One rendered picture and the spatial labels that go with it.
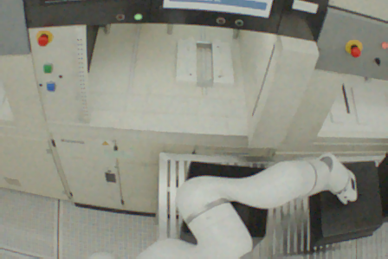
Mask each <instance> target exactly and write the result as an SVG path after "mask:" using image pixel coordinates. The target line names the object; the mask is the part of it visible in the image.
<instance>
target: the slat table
mask: <svg viewBox="0 0 388 259"><path fill-rule="evenodd" d="M319 157H320V156H306V157H304V156H293V157H290V156H280V157H276V156H264V157H260V156H243V155H242V156H227V155H209V154H191V153H173V152H160V153H159V156H158V183H157V188H158V189H157V198H156V215H155V218H156V224H157V225H159V227H158V235H159V240H162V239H165V238H168V236H167V222H168V217H167V212H170V222H171V233H170V238H174V239H176V235H177V233H176V213H179V219H178V237H179V231H180V225H181V219H182V215H181V214H180V212H179V210H178V208H176V203H175V197H176V193H177V190H178V189H179V187H180V186H181V185H182V184H183V183H184V164H187V173H188V167H189V163H190V162H191V161H192V160H197V161H204V162H211V163H218V164H226V165H244V166H253V167H254V166H256V167H257V166H260V167H263V168H265V166H267V167H268V168H269V167H270V166H272V165H274V164H277V163H280V162H283V161H289V160H299V161H300V160H312V159H313V160H317V158H319ZM334 157H335V158H336V159H337V160H338V161H339V162H340V163H342V162H344V163H349V162H358V161H373V160H374V161H375V162H376V166H378V163H380V162H381V161H382V159H383V158H384V157H385V155H383V154H379V155H373V154H372V155H354V156H353V155H346V156H341V155H337V156H334ZM167 163H168V164H171V182H170V187H167V175H168V164H167ZM177 164H179V176H178V188H176V166H177ZM167 193H170V199H171V208H169V207H167V199H168V196H167ZM302 201H303V204H302V205H301V200H300V199H296V206H294V200H292V201H290V202H289V203H290V204H289V206H288V204H284V205H283V206H282V207H280V206H279V207H275V208H272V209H268V255H267V256H265V252H266V249H265V247H266V243H265V241H266V236H265V237H264V238H263V239H262V240H261V242H260V245H261V248H260V251H261V254H260V255H258V254H257V252H258V245H257V246H256V247H255V248H254V249H253V254H252V256H250V254H249V257H248V258H246V259H287V258H289V259H294V258H295V257H296V259H301V256H303V259H307V256H309V259H314V255H316V257H315V258H316V259H320V254H322V259H327V252H328V259H333V252H334V259H339V258H338V254H339V253H338V251H339V252H340V259H344V249H345V250H346V259H349V258H350V256H349V255H350V254H349V253H350V252H349V249H351V258H352V259H355V248H356V250H357V251H356V252H357V254H356V255H357V258H356V259H360V247H362V248H361V249H362V250H361V251H362V252H361V253H362V259H365V246H366V245H367V246H366V247H367V253H366V254H367V259H371V251H370V249H371V246H370V245H372V259H376V256H375V254H376V252H375V251H376V250H375V245H376V244H377V259H381V258H380V243H382V244H381V248H382V250H381V251H382V259H385V242H386V256H387V257H386V258H387V259H388V222H387V223H385V233H384V223H383V225H382V226H381V227H380V229H381V230H380V231H381V238H379V237H380V234H379V229H377V230H376V239H375V233H374V232H375V231H374V232H373V235H372V240H370V237H367V238H366V241H365V238H364V237H362V238H361V239H362V240H361V241H360V240H359V239H360V238H358V239H356V243H355V241H354V240H355V239H353V240H351V244H349V241H346V244H345V245H344V242H340V243H339V244H340V246H339V245H338V243H335V244H334V247H333V244H328V248H327V246H326V245H322V249H321V248H320V246H317V247H315V248H316V249H314V247H312V246H311V244H309V247H310V248H309V250H307V209H309V205H307V197H303V198H302ZM288 210H289V214H290V216H289V219H290V221H289V224H290V226H289V229H290V231H289V235H290V236H289V239H290V240H289V244H290V245H289V248H290V250H289V253H288V251H287V248H288V246H287V244H288V236H287V234H288ZM294 210H296V223H297V224H296V233H297V234H296V237H297V238H296V242H297V243H296V252H294ZM301 210H303V214H302V215H303V218H302V219H303V240H302V241H303V251H301ZM273 211H275V254H274V255H273V241H274V240H273V235H274V234H273V229H274V227H273V223H274V221H273V217H274V215H273ZM281 211H282V213H283V215H282V220H283V221H282V225H283V227H282V230H283V232H282V235H283V238H282V254H281V253H280V250H281V248H280V246H281V244H280V240H281V238H280V235H281V232H280V230H281V226H280V225H281V221H280V219H281V215H280V213H281ZM375 243H376V244H375ZM332 251H333V252H332Z"/></svg>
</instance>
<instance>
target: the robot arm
mask: <svg viewBox="0 0 388 259"><path fill-rule="evenodd" d="M324 190H329V191H330V192H332V193H333V194H337V196H338V197H339V199H340V200H341V201H342V202H343V203H344V204H347V203H348V204H349V206H351V205H352V203H353V201H355V200H356V197H358V194H356V192H357V191H358V189H356V184H355V177H354V175H353V173H351V172H350V171H348V170H347V169H346V168H345V167H344V166H343V165H342V164H341V163H340V162H339V161H338V160H337V159H336V158H335V157H334V156H333V155H332V154H331V153H325V154H323V155H321V156H320V157H319V158H317V160H313V159H312V160H300V161H299V160H289V161H283V162H280V163H277V164H274V165H272V166H270V167H269V168H268V169H266V170H265V171H263V172H260V173H259V174H257V175H255V176H252V177H248V178H239V179H234V178H220V177H216V178H214V177H197V178H193V179H190V180H188V181H184V183H183V184H182V185H181V186H180V187H179V189H178V190H177V193H176V197H175V203H176V204H177V207H178V210H179V212H180V214H181V215H182V217H183V219H184V220H185V222H186V224H187V226H188V227H189V229H190V230H191V232H192V233H193V235H194V236H195V237H196V238H197V240H198V245H195V244H192V243H187V242H185V241H183V240H178V239H174V238H165V239H162V240H158V241H156V242H155V243H153V244H151V245H150V246H148V247H147V248H146V249H143V251H141V252H140V254H138V255H137V257H135V258H134V259H246V258H248V257H249V254H250V251H251V250H252V247H253V244H252V239H251V237H250V234H249V233H248V231H247V229H246V227H245V226H244V224H243V222H242V221H241V218H240V217H239V216H238V215H237V214H236V211H235V210H234V209H233V208H232V206H231V204H230V201H237V202H241V203H243V204H247V205H249V206H254V207H256V208H258V207H259V208H262V209H264V208H266V209H272V208H275V207H279V206H281V205H284V204H286V203H287V202H290V201H292V200H294V199H302V198H303V197H308V196H311V195H313V194H314V193H317V192H319V191H324ZM89 255H90V256H88V257H87V259H119V257H118V256H116V255H115V254H113V253H111V252H108V251H103V250H102V251H95V252H94V253H92V254H89Z"/></svg>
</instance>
